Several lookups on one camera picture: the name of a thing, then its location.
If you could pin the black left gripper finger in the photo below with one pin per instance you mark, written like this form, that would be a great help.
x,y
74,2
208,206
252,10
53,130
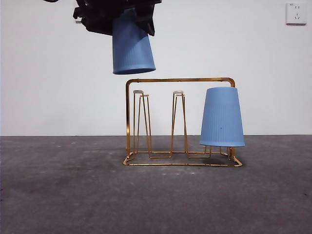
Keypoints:
x,y
146,18

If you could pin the blue ribbed plastic cup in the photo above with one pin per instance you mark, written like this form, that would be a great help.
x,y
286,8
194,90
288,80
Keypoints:
x,y
131,53

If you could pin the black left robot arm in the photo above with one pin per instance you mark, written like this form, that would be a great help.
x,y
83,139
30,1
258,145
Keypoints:
x,y
97,14

